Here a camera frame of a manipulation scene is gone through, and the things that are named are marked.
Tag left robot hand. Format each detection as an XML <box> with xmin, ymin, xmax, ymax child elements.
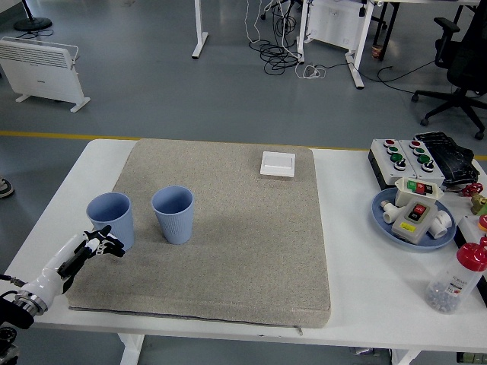
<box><xmin>21</xmin><ymin>224</ymin><xmax>126</xmax><ymax>306</ymax></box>

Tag blue ribbed cup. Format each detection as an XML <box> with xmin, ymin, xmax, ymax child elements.
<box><xmin>151</xmin><ymin>185</ymin><xmax>196</xmax><ymax>246</ymax></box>
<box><xmin>85</xmin><ymin>192</ymin><xmax>135</xmax><ymax>252</ymax></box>

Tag white table leg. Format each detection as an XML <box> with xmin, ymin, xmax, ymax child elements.
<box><xmin>116</xmin><ymin>333</ymin><xmax>145</xmax><ymax>365</ymax></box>
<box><xmin>391</xmin><ymin>348</ymin><xmax>422</xmax><ymax>365</ymax></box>

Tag grey-brown mat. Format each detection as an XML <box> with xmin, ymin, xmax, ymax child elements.
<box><xmin>63</xmin><ymin>138</ymin><xmax>333</xmax><ymax>338</ymax></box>

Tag white panel heater on feet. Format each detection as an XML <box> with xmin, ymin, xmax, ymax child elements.
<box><xmin>0</xmin><ymin>36</ymin><xmax>91</xmax><ymax>113</ymax></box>

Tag black round stand base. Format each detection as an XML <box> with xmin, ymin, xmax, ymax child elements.
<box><xmin>14</xmin><ymin>0</ymin><xmax>53</xmax><ymax>31</ymax></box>

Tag white desk leg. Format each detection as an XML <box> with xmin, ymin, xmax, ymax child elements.
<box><xmin>296</xmin><ymin>0</ymin><xmax>312</xmax><ymax>64</ymax></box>
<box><xmin>191</xmin><ymin>0</ymin><xmax>209</xmax><ymax>59</ymax></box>
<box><xmin>344</xmin><ymin>0</ymin><xmax>376</xmax><ymax>90</ymax></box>

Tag blue plate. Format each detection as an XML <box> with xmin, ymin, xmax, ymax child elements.
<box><xmin>371</xmin><ymin>187</ymin><xmax>457</xmax><ymax>252</ymax></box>

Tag white pipe tee fitting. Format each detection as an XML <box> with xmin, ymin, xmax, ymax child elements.
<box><xmin>380</xmin><ymin>200</ymin><xmax>400</xmax><ymax>226</ymax></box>

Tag white button control box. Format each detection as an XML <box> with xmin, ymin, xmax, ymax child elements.
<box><xmin>368</xmin><ymin>138</ymin><xmax>419</xmax><ymax>191</ymax></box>
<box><xmin>397</xmin><ymin>138</ymin><xmax>446</xmax><ymax>187</ymax></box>

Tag white panel heater under desk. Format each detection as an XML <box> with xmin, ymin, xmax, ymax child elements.
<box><xmin>304</xmin><ymin>0</ymin><xmax>362</xmax><ymax>50</ymax></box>

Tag white pipe coupling fitting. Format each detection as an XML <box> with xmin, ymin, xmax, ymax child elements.
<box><xmin>429</xmin><ymin>211</ymin><xmax>454</xmax><ymax>240</ymax></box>

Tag clear bottle red cap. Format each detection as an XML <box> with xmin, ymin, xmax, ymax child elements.
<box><xmin>425</xmin><ymin>236</ymin><xmax>487</xmax><ymax>315</ymax></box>

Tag black foot pedal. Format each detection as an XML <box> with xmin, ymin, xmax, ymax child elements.
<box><xmin>413</xmin><ymin>131</ymin><xmax>479</xmax><ymax>189</ymax></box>

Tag emergency stop button box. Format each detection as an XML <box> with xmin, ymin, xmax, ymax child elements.
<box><xmin>454</xmin><ymin>214</ymin><xmax>487</xmax><ymax>248</ymax></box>

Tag green crate under table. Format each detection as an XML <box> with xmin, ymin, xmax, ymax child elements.
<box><xmin>456</xmin><ymin>351</ymin><xmax>487</xmax><ymax>365</ymax></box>

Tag black office chair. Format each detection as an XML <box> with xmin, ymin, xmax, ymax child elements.
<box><xmin>411</xmin><ymin>0</ymin><xmax>487</xmax><ymax>141</ymax></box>

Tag white wall switch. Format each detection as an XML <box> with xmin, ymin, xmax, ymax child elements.
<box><xmin>259</xmin><ymin>151</ymin><xmax>297</xmax><ymax>178</ymax></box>

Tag black coiled cable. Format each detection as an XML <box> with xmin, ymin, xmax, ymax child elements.
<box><xmin>249</xmin><ymin>0</ymin><xmax>305</xmax><ymax>75</ymax></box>

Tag long white cable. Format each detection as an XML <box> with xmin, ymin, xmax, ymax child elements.
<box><xmin>243</xmin><ymin>0</ymin><xmax>282</xmax><ymax>45</ymax></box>

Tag white coiled cable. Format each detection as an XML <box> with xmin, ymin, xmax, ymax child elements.
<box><xmin>295</xmin><ymin>63</ymin><xmax>327</xmax><ymax>81</ymax></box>

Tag grey push-button switch box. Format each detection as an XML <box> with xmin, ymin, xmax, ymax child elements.
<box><xmin>391</xmin><ymin>198</ymin><xmax>438</xmax><ymax>244</ymax></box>

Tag cream switch box coloured buttons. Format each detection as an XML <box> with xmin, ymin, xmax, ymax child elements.
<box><xmin>393</xmin><ymin>176</ymin><xmax>445</xmax><ymax>208</ymax></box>

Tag long black cable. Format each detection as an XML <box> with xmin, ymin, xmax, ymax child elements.
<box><xmin>323</xmin><ymin>56</ymin><xmax>438</xmax><ymax>94</ymax></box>

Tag black desk frame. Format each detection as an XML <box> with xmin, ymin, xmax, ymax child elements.
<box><xmin>371</xmin><ymin>0</ymin><xmax>400</xmax><ymax>62</ymax></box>

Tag brass valve red handle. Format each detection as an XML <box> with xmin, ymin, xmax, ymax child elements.
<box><xmin>463</xmin><ymin>182</ymin><xmax>487</xmax><ymax>216</ymax></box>

